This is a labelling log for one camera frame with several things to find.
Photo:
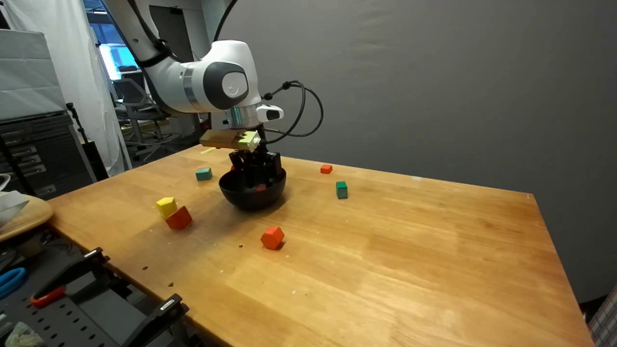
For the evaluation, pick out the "black clamp orange handle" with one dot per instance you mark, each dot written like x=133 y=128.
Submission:
x=56 y=286

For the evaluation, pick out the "teal wooden block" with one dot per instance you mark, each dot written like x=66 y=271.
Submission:
x=203 y=175

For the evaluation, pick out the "red wooden block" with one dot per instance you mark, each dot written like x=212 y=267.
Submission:
x=272 y=238

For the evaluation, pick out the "black bowl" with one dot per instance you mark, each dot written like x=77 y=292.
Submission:
x=249 y=200

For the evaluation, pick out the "black perforated tool board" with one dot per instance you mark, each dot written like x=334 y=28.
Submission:
x=99 y=309

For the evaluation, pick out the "yellow block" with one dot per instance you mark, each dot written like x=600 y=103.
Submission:
x=166 y=207

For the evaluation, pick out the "black equipment case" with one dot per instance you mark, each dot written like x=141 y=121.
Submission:
x=47 y=159

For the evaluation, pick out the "green wooden block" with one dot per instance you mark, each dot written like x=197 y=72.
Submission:
x=342 y=190

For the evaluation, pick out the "small orange block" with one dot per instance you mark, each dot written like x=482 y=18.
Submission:
x=326 y=169

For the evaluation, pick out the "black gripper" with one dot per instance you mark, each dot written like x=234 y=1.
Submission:
x=255 y=169

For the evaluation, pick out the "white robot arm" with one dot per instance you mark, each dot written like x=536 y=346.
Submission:
x=224 y=80

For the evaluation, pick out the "round wooden board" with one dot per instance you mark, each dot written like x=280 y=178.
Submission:
x=23 y=217

